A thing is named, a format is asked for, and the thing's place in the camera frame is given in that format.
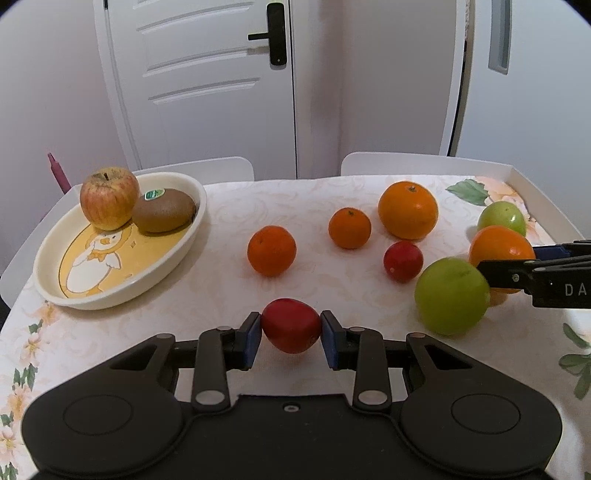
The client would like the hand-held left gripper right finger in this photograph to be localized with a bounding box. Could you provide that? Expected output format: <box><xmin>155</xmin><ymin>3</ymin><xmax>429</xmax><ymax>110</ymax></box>
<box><xmin>320</xmin><ymin>310</ymin><xmax>476</xmax><ymax>414</ymax></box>

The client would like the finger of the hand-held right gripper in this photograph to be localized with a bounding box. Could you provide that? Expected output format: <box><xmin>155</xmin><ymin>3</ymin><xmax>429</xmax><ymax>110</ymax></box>
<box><xmin>531</xmin><ymin>239</ymin><xmax>591</xmax><ymax>262</ymax></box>
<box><xmin>475</xmin><ymin>258</ymin><xmax>536</xmax><ymax>295</ymax></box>

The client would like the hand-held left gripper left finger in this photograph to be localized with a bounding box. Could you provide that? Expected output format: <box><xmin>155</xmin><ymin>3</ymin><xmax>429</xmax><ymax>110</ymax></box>
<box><xmin>108</xmin><ymin>311</ymin><xmax>264</xmax><ymax>414</ymax></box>

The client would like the medium orange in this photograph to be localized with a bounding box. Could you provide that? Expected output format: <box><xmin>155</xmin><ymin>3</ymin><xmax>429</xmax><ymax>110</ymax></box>
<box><xmin>468</xmin><ymin>225</ymin><xmax>537</xmax><ymax>295</ymax></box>

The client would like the large red plum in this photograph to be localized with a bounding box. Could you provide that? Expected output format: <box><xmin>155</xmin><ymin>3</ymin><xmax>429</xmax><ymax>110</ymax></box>
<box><xmin>261</xmin><ymin>298</ymin><xmax>322</xmax><ymax>354</ymax></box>

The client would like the small green apple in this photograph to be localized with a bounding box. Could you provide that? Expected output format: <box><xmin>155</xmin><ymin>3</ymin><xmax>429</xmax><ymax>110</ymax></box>
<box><xmin>477</xmin><ymin>201</ymin><xmax>527</xmax><ymax>237</ymax></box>

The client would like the large green apple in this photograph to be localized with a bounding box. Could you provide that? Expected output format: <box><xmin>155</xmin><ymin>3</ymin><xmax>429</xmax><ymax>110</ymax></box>
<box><xmin>414</xmin><ymin>257</ymin><xmax>491</xmax><ymax>336</ymax></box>

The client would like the medium tangerine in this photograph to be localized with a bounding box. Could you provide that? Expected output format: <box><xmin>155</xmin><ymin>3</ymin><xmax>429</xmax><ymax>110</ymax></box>
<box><xmin>247</xmin><ymin>225</ymin><xmax>297</xmax><ymax>278</ymax></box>

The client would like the small red plum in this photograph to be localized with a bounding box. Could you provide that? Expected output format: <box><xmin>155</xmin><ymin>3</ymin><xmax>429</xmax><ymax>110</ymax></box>
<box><xmin>383</xmin><ymin>241</ymin><xmax>424</xmax><ymax>284</ymax></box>

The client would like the large orange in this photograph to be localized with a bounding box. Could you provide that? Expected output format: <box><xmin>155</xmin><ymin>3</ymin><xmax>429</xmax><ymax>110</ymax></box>
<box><xmin>378</xmin><ymin>181</ymin><xmax>439</xmax><ymax>241</ymax></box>

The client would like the small tangerine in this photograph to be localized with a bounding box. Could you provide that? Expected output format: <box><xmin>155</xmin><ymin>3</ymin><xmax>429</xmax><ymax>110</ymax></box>
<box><xmin>328</xmin><ymin>207</ymin><xmax>372</xmax><ymax>250</ymax></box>

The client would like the cream duck print bowl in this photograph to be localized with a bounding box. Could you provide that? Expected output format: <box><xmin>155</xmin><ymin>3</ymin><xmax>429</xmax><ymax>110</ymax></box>
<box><xmin>33</xmin><ymin>172</ymin><xmax>208</xmax><ymax>311</ymax></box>

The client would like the floral tablecloth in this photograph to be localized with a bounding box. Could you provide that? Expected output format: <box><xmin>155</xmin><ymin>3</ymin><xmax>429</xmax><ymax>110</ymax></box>
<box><xmin>0</xmin><ymin>174</ymin><xmax>591</xmax><ymax>480</ymax></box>

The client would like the brown kiwi with sticker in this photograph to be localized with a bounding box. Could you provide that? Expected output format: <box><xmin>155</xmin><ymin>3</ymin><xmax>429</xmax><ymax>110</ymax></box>
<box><xmin>132</xmin><ymin>187</ymin><xmax>197</xmax><ymax>234</ymax></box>

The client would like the red yellow apple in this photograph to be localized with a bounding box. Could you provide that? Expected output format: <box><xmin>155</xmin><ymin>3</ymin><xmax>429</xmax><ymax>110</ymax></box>
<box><xmin>79</xmin><ymin>167</ymin><xmax>140</xmax><ymax>232</ymax></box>

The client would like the white panel door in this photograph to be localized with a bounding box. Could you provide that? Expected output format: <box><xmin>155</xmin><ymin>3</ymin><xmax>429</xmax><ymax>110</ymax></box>
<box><xmin>92</xmin><ymin>0</ymin><xmax>299</xmax><ymax>180</ymax></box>

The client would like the pink handled broom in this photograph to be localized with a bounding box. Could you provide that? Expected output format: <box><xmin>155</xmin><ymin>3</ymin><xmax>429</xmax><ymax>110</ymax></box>
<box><xmin>47</xmin><ymin>152</ymin><xmax>71</xmax><ymax>195</ymax></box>

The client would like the black door handle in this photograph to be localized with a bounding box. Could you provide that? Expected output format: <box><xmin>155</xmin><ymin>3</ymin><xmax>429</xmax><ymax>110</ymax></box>
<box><xmin>248</xmin><ymin>2</ymin><xmax>287</xmax><ymax>66</ymax></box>

